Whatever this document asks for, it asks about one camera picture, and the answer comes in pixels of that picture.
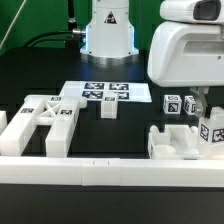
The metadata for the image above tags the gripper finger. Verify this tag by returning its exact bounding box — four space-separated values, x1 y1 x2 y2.
190 86 210 118

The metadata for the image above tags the white chair seat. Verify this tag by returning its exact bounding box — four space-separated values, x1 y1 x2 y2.
148 124 200 160

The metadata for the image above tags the white tagged cube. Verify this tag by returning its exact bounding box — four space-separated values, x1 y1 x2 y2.
163 95 182 114
184 95 196 115

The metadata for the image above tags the black cable with connector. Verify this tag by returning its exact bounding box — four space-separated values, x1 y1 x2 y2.
23 28 87 48

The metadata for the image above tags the white chair back frame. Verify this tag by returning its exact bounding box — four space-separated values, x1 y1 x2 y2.
0 95 87 158

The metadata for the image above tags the white tagged cube right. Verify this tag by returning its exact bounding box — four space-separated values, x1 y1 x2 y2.
184 95 196 115

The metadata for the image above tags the white diagonal cord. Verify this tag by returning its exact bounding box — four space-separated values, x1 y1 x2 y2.
0 0 28 51

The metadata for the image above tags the white U-shaped fence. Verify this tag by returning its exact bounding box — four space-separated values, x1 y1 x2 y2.
0 111 224 187

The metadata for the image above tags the black vertical pole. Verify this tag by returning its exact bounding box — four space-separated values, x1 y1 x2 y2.
67 0 76 23

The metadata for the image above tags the white tagged cube left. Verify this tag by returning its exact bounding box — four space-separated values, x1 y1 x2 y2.
163 95 182 114

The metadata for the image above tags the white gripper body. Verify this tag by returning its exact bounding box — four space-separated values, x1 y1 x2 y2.
147 0 224 87

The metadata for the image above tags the white marker base plate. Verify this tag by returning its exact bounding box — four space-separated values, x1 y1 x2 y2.
60 81 152 103

